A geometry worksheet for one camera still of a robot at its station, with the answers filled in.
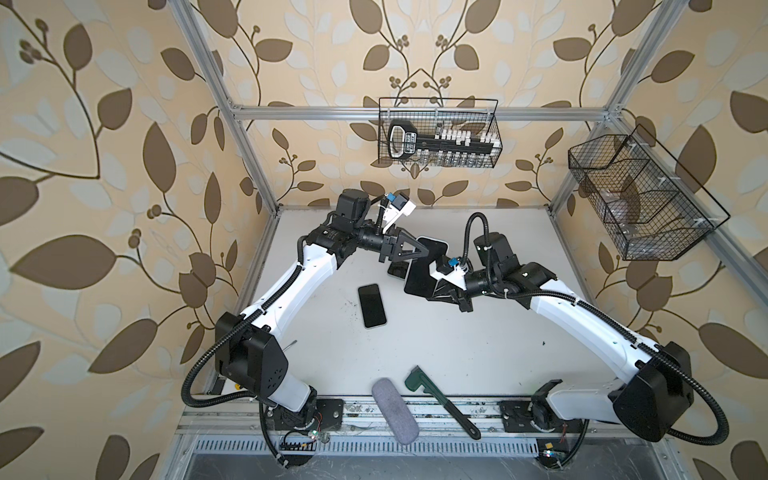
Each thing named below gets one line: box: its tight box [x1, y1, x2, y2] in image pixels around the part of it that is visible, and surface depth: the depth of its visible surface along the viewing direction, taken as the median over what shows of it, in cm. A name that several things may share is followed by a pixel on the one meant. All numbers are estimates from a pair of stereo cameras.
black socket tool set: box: [388, 120, 501, 162], surface depth 85 cm
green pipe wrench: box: [404, 365, 482, 440], surface depth 79 cm
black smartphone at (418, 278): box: [404, 238, 449, 299], surface depth 66 cm
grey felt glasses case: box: [372, 378, 420, 445], surface depth 74 cm
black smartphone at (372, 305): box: [358, 283, 387, 328], surface depth 96 cm
